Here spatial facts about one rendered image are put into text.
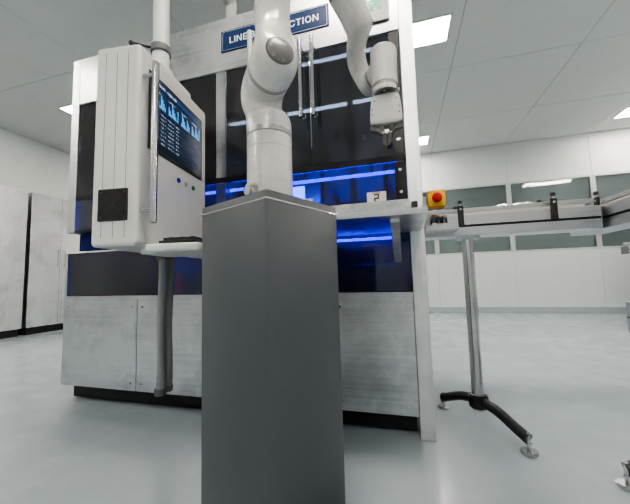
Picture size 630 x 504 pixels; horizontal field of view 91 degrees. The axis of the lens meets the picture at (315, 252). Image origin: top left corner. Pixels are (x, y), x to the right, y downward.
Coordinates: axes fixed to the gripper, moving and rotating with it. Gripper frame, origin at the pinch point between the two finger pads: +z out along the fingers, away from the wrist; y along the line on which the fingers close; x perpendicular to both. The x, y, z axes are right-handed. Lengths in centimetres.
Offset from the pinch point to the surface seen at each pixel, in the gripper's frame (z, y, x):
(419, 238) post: 27.5, -10.5, -39.2
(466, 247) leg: 31, -31, -54
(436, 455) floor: 110, -11, -29
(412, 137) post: -17.4, -10.0, -39.3
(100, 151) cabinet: -5, 100, 16
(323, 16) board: -85, 28, -39
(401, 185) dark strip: 3.6, -4.3, -39.3
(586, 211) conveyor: 19, -76, -50
